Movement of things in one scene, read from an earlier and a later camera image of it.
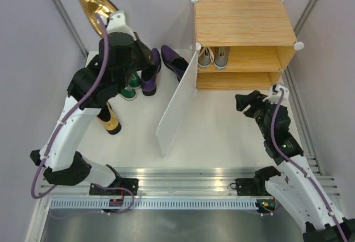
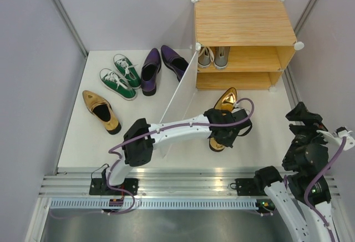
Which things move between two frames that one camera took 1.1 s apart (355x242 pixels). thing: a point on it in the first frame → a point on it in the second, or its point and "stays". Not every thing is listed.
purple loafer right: [175, 62] stays
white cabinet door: [178, 106] stays
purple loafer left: [148, 76] stays
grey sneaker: [221, 57] stays
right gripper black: [254, 99] → [312, 120]
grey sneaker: [205, 56] stays
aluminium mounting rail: [197, 181] stays
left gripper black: [145, 53] → [227, 142]
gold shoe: [94, 3] → [226, 101]
